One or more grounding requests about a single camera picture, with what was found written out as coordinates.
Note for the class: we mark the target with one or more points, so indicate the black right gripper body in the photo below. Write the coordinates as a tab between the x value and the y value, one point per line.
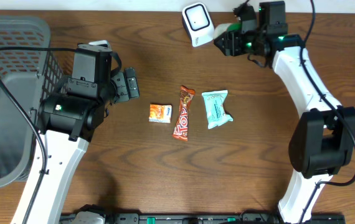
240	41

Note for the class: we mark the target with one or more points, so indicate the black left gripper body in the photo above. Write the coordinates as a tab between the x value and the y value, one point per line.
122	92

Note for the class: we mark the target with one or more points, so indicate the green lid jar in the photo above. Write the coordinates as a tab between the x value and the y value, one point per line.
221	28

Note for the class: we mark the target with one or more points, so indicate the orange tissue packet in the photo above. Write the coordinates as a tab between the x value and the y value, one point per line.
160	113

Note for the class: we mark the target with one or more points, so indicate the red Top chocolate bar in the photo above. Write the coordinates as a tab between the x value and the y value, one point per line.
181	128

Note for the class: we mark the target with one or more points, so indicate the teal snack packet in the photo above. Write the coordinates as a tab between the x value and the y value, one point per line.
215	112

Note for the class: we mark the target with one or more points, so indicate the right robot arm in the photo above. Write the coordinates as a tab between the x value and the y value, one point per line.
324	138

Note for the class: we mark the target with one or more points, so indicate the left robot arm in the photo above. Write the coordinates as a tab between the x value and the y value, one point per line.
67	121

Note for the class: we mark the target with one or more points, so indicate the white barcode scanner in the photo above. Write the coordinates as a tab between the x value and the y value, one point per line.
198	24

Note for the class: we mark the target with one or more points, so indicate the grey plastic mesh basket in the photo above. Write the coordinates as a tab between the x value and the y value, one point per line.
30	76

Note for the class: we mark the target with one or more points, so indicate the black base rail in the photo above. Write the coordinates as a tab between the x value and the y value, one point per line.
134	218

